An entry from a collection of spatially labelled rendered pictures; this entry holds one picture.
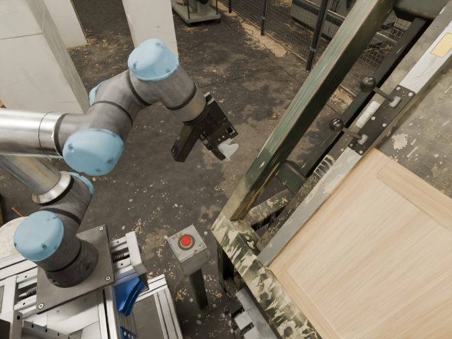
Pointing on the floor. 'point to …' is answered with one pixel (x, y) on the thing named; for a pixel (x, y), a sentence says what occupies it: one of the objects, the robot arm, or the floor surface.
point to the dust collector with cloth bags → (195, 10)
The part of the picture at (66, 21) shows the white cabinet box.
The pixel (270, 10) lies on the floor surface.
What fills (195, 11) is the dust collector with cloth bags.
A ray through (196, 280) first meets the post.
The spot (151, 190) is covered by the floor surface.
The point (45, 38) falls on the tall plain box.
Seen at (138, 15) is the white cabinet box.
